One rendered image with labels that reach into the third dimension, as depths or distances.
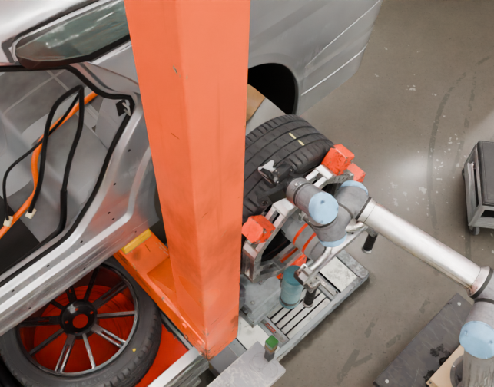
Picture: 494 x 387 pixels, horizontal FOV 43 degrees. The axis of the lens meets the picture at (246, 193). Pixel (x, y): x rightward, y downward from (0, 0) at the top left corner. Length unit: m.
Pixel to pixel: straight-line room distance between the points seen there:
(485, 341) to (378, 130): 2.07
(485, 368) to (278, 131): 1.07
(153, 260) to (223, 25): 1.62
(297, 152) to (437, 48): 2.35
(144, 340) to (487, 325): 1.34
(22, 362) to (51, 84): 1.12
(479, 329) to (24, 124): 1.83
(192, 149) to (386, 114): 2.79
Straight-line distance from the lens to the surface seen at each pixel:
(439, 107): 4.11
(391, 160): 3.78
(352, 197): 2.08
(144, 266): 2.59
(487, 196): 3.38
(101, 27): 1.82
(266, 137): 2.28
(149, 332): 2.67
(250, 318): 3.03
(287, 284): 2.51
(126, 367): 2.64
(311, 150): 2.29
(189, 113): 1.20
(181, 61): 1.09
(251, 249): 2.27
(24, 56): 1.74
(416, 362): 2.94
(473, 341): 2.09
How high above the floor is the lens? 3.00
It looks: 58 degrees down
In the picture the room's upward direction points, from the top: 3 degrees clockwise
